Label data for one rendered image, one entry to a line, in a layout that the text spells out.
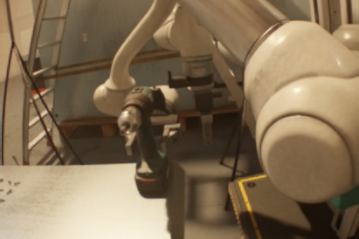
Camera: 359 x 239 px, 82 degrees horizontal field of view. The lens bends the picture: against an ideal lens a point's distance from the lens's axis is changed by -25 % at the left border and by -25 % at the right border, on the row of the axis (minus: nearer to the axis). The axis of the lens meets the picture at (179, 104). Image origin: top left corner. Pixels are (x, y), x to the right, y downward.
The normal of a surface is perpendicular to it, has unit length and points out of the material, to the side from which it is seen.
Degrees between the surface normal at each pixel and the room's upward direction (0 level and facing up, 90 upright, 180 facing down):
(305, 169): 94
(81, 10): 90
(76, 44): 90
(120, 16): 90
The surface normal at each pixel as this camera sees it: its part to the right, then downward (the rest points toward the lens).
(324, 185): -0.74, 0.34
